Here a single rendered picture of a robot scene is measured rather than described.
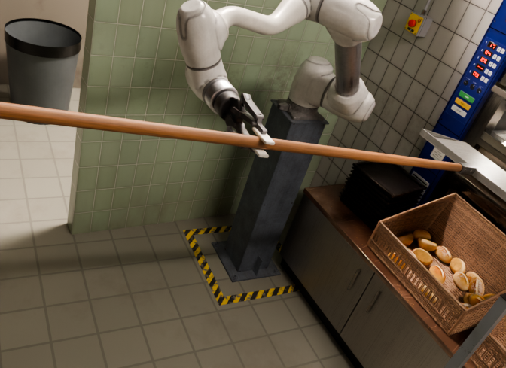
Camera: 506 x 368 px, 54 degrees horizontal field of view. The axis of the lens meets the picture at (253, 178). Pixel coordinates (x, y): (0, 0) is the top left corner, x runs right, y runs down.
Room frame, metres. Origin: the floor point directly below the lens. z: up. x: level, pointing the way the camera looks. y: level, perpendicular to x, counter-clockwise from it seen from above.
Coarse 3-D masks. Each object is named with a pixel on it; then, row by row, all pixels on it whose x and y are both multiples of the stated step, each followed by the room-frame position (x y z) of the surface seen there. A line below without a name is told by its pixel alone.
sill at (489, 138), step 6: (486, 132) 2.29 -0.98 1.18; (492, 132) 2.32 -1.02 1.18; (486, 138) 2.28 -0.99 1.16; (492, 138) 2.26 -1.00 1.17; (498, 138) 2.27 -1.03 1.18; (492, 144) 2.25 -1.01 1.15; (498, 144) 2.23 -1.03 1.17; (504, 144) 2.21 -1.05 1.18; (498, 150) 2.22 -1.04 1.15; (504, 150) 2.20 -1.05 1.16
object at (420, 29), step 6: (414, 12) 2.75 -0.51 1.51; (420, 12) 2.79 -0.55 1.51; (408, 18) 2.76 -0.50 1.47; (414, 18) 2.73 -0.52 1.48; (420, 18) 2.70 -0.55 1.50; (426, 18) 2.69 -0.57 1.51; (420, 24) 2.69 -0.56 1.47; (426, 24) 2.71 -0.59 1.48; (408, 30) 2.73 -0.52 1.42; (414, 30) 2.70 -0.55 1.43; (420, 30) 2.69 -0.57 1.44; (426, 30) 2.72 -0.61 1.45; (420, 36) 2.71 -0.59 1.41
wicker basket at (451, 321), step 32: (384, 224) 1.99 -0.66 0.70; (416, 224) 2.13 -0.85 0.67; (448, 224) 2.16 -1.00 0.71; (480, 224) 2.08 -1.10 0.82; (384, 256) 1.87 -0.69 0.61; (480, 256) 1.99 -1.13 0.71; (416, 288) 1.70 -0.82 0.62; (448, 288) 1.83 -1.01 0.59; (448, 320) 1.61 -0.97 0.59; (480, 320) 1.65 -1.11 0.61
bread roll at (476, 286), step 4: (472, 280) 1.85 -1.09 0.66; (476, 280) 1.84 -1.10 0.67; (480, 280) 1.85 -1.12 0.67; (472, 284) 1.83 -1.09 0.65; (476, 284) 1.82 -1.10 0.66; (480, 284) 1.83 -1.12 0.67; (468, 288) 1.84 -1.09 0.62; (472, 288) 1.82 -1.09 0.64; (476, 288) 1.81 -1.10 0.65; (480, 288) 1.81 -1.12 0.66; (472, 292) 1.81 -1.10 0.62; (476, 292) 1.80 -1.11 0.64; (480, 292) 1.80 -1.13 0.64
